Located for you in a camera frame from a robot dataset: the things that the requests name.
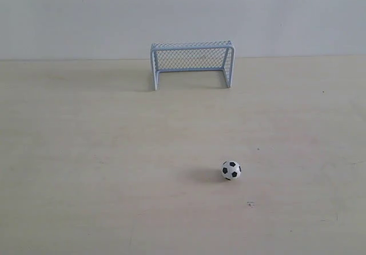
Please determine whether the black and white soccer ball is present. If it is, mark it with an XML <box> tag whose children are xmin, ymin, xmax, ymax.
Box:
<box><xmin>221</xmin><ymin>161</ymin><xmax>241</xmax><ymax>181</ymax></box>

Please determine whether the white miniature soccer goal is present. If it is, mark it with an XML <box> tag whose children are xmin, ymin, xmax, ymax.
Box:
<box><xmin>150</xmin><ymin>41</ymin><xmax>235</xmax><ymax>90</ymax></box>

